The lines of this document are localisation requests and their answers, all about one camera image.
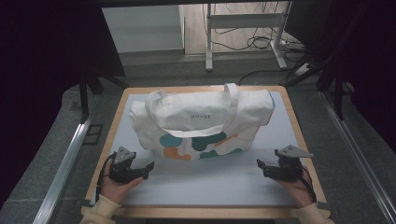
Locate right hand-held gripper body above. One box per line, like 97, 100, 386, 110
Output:
264, 144, 315, 183

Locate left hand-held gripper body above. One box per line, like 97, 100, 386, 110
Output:
107, 146, 142, 185

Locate white canvas tote bag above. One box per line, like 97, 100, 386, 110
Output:
128, 82, 276, 161

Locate person's left hand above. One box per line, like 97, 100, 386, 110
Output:
99, 160, 146, 205

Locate person's right hand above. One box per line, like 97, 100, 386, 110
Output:
275, 167, 318, 209

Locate black stand legs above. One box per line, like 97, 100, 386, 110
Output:
317, 54, 354, 121
77, 72, 129, 124

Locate white power strip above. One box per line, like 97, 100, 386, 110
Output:
293, 62, 313, 77

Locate black curtain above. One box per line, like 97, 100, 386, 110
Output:
0, 0, 126, 209
285, 0, 396, 154

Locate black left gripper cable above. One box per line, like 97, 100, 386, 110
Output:
95, 153, 117, 203

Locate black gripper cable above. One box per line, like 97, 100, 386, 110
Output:
299, 165, 318, 205
95, 153, 117, 203

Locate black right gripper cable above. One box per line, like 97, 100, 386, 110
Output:
299, 165, 318, 205

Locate aluminium rail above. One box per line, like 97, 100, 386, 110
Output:
319, 90, 396, 224
32, 114, 95, 224

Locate tangled black floor cables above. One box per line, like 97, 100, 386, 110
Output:
204, 3, 307, 54

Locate white wall panel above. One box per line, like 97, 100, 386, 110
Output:
101, 4, 185, 54

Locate white metal desk frame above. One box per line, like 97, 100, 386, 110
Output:
205, 2, 294, 73

